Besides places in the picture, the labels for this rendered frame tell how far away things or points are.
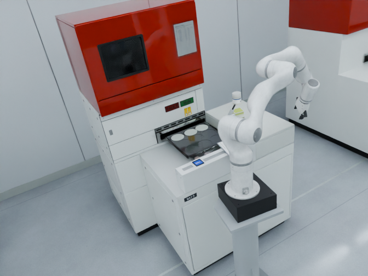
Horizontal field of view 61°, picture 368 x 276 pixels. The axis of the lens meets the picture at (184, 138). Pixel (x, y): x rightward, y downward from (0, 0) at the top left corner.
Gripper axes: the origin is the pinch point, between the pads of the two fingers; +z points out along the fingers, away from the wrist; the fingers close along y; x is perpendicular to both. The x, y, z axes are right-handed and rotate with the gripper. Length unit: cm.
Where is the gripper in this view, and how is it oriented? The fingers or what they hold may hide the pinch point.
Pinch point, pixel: (298, 113)
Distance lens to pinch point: 232.4
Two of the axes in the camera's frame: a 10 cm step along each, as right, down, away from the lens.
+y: 1.7, 8.4, -5.2
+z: 0.4, 5.2, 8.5
